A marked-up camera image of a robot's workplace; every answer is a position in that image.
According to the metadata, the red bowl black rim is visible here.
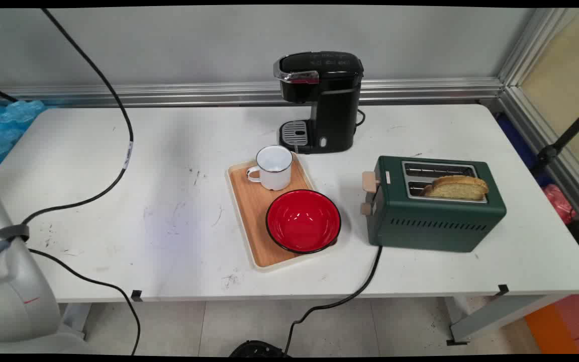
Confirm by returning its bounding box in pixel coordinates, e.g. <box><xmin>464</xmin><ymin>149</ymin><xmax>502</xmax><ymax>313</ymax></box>
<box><xmin>265</xmin><ymin>190</ymin><xmax>342</xmax><ymax>254</ymax></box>

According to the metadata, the slice of toasted bread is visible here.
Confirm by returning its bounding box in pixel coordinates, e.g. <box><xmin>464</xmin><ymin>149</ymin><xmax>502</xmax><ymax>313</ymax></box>
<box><xmin>423</xmin><ymin>175</ymin><xmax>489</xmax><ymax>201</ymax></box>

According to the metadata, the black round floor object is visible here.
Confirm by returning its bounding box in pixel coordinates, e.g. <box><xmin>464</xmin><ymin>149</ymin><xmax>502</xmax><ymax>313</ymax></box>
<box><xmin>229</xmin><ymin>340</ymin><xmax>290</xmax><ymax>358</ymax></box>

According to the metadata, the black coffee machine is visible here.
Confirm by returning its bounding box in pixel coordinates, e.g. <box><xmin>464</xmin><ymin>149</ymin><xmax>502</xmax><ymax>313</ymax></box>
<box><xmin>273</xmin><ymin>51</ymin><xmax>364</xmax><ymax>154</ymax></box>

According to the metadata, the green two-slot toaster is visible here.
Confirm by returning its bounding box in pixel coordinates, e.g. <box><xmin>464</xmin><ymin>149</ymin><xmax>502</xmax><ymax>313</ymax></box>
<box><xmin>360</xmin><ymin>155</ymin><xmax>507</xmax><ymax>253</ymax></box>

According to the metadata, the black tripod stand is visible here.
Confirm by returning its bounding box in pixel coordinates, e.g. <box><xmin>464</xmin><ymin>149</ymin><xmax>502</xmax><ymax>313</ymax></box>
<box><xmin>536</xmin><ymin>99</ymin><xmax>579</xmax><ymax>171</ymax></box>

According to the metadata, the pink plastic bag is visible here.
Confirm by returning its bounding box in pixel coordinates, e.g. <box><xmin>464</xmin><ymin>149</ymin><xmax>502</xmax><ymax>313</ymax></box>
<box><xmin>542</xmin><ymin>184</ymin><xmax>577</xmax><ymax>224</ymax></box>

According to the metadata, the blue plastic water bottle pack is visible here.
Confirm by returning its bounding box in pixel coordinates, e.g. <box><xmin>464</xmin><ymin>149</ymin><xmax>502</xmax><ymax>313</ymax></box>
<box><xmin>0</xmin><ymin>100</ymin><xmax>47</xmax><ymax>174</ymax></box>

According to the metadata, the wooden tray cream rim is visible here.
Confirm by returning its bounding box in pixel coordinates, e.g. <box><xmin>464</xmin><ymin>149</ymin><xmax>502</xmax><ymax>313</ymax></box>
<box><xmin>226</xmin><ymin>152</ymin><xmax>339</xmax><ymax>272</ymax></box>

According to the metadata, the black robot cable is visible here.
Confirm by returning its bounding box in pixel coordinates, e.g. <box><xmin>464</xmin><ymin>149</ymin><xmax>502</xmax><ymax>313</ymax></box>
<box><xmin>0</xmin><ymin>8</ymin><xmax>141</xmax><ymax>355</ymax></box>

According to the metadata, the orange box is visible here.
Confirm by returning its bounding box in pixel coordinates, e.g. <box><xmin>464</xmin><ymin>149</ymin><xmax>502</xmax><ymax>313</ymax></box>
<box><xmin>524</xmin><ymin>291</ymin><xmax>579</xmax><ymax>355</ymax></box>

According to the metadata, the white enamel mug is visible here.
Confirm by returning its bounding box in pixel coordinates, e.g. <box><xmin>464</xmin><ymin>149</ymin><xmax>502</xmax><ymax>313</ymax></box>
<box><xmin>246</xmin><ymin>145</ymin><xmax>294</xmax><ymax>191</ymax></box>

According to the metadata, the black toaster power cord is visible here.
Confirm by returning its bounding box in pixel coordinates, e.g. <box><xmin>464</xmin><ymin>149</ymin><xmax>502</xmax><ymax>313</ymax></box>
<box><xmin>282</xmin><ymin>245</ymin><xmax>383</xmax><ymax>354</ymax></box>

